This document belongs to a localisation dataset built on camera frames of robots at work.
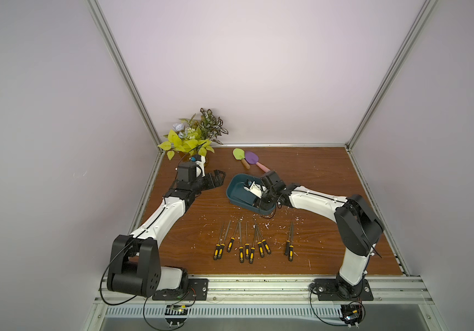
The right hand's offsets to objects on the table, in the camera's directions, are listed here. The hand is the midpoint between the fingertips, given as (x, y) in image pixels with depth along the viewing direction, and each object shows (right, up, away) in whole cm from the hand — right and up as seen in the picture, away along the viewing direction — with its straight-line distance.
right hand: (258, 192), depth 92 cm
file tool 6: (-3, -23, -11) cm, 25 cm away
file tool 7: (+2, -20, -8) cm, 21 cm away
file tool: (-17, -21, -9) cm, 29 cm away
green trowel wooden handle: (-9, +18, +25) cm, 33 cm away
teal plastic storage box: (-7, -3, +5) cm, 10 cm away
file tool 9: (+13, -22, -9) cm, 27 cm away
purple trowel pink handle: (-1, +16, +22) cm, 27 cm away
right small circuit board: (+31, -39, -22) cm, 55 cm away
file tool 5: (-5, -21, -9) cm, 23 cm away
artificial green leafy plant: (-30, +27, +7) cm, 41 cm away
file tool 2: (-15, -21, -9) cm, 28 cm away
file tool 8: (+12, -20, -9) cm, 25 cm away
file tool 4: (-8, -22, -9) cm, 25 cm away
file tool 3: (-11, -19, -7) cm, 23 cm away
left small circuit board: (-31, -40, -20) cm, 54 cm away
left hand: (-17, +8, -7) cm, 20 cm away
